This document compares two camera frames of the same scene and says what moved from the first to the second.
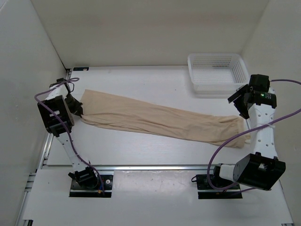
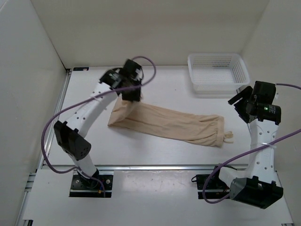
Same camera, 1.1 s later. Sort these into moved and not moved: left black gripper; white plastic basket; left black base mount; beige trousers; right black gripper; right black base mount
Moved: beige trousers; left black gripper
Not moved: white plastic basket; right black base mount; right black gripper; left black base mount
